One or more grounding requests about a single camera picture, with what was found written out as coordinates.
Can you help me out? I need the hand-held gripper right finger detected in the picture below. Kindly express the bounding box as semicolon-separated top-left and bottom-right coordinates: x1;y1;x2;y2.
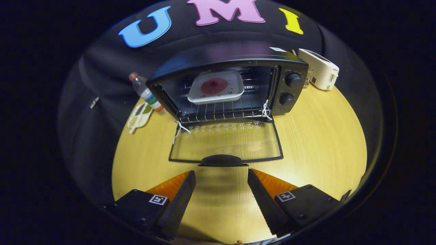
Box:
248;168;342;238

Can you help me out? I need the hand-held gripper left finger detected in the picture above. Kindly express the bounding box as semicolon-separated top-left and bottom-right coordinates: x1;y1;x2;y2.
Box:
104;170;197;241

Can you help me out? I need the white square plate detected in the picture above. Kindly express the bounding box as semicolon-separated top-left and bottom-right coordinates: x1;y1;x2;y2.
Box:
187;70;245;105

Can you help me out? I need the pink ham slice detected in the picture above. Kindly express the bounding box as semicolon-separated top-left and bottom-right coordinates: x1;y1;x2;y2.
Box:
200;78;229;95

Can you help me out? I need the black toaster oven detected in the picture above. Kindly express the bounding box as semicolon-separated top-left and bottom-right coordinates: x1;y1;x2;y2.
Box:
146;43;310;167

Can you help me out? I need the white bread toaster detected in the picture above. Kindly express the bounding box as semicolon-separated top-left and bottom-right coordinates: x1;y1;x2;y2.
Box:
297;48;340;91

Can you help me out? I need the white printed packet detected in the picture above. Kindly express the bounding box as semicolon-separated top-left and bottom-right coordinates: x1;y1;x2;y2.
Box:
127;102;154;134

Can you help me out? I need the clear plastic water bottle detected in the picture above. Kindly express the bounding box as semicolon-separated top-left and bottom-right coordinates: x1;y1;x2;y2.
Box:
128;72;166;114

